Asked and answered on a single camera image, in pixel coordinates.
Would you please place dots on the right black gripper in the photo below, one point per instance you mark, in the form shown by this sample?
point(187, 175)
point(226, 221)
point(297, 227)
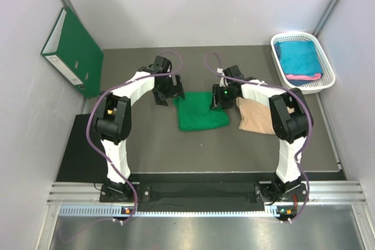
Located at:
point(217, 102)

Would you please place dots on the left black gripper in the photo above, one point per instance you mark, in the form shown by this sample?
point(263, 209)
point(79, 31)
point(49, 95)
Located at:
point(174, 91)

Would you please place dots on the green t shirt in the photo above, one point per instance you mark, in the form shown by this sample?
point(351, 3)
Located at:
point(194, 113)

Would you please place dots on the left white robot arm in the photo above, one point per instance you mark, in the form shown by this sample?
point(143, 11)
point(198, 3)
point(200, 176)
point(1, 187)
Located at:
point(112, 121)

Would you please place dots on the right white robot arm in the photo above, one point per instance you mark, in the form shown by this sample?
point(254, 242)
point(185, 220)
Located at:
point(290, 119)

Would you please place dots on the beige folded t shirt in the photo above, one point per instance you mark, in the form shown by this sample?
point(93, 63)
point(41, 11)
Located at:
point(255, 117)

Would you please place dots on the blue folded t shirt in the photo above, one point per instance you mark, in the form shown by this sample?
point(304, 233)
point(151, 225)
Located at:
point(298, 57)

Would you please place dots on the white plastic basket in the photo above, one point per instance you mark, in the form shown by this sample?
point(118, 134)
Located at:
point(307, 87)

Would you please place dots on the pink folded t shirt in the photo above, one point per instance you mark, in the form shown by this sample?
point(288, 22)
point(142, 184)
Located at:
point(314, 77)

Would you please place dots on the green ring binder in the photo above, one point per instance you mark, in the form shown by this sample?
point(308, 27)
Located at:
point(72, 51)

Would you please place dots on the aluminium frame rail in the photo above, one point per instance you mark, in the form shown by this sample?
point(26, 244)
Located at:
point(321, 192)

